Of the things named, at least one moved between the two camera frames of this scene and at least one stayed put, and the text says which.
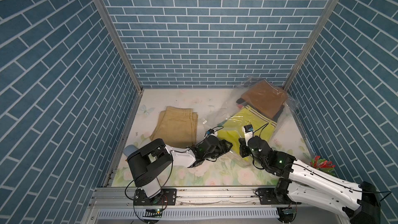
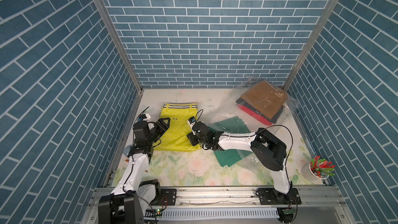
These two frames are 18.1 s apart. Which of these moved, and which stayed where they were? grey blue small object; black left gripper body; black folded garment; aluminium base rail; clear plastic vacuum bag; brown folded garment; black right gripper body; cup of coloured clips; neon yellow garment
Moved: black left gripper body; neon yellow garment; black right gripper body
Stayed: aluminium base rail; clear plastic vacuum bag; brown folded garment; grey blue small object; black folded garment; cup of coloured clips
